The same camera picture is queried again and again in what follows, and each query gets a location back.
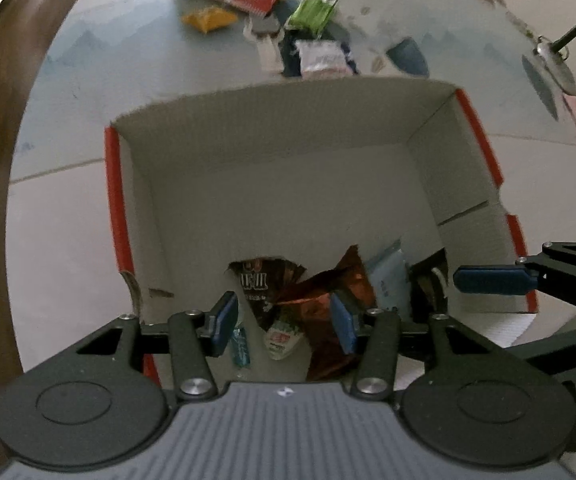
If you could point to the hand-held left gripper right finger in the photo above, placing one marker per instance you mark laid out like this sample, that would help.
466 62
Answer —
346 322

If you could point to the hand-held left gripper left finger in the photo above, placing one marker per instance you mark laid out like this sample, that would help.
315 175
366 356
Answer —
222 322

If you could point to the red-brown foil snack packet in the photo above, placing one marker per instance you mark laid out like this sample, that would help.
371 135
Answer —
313 305

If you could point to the dark brown snack packet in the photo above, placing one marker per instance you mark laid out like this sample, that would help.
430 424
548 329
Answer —
258 285

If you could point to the light blue snack packet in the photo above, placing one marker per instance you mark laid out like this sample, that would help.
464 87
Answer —
388 280

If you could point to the white cardboard box red edges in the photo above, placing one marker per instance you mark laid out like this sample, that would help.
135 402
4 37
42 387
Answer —
278 170

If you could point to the grey desk lamp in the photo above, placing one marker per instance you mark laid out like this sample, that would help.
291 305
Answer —
558 62

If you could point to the silver-white snack packet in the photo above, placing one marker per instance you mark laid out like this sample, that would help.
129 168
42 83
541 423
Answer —
320 57

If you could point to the dark blue snack packet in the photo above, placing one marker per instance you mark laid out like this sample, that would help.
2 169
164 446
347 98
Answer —
288 57

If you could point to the small white snack packet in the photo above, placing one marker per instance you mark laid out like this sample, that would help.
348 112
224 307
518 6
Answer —
269 55

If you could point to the grey snack packet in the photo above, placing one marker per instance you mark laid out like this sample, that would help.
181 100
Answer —
265 25

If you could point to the orange snack packet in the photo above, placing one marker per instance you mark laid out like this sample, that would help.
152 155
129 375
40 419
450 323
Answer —
210 19

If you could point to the green snack packet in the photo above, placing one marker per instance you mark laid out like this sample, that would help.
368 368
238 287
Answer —
313 10

